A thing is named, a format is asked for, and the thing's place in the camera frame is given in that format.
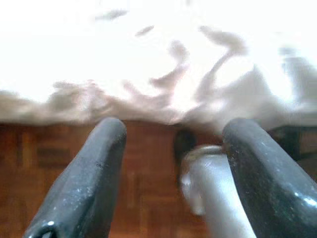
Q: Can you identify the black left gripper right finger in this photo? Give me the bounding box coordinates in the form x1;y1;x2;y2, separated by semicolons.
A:
222;118;317;238

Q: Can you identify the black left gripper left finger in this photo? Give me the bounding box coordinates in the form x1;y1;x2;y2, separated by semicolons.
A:
23;117;127;238

